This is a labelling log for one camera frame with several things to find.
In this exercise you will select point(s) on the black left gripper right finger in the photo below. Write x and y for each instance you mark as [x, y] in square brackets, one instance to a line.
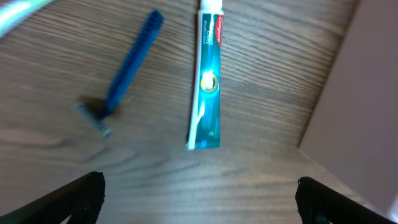
[318, 204]

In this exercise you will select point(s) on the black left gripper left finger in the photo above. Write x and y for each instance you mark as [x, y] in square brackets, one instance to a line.
[79, 201]

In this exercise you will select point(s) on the open white cardboard box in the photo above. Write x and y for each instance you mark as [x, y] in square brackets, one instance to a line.
[353, 129]

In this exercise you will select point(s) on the teal toothpaste tube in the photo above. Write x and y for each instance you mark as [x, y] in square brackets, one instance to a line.
[204, 130]

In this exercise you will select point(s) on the green white toothbrush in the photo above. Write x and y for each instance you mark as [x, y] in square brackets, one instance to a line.
[16, 11]

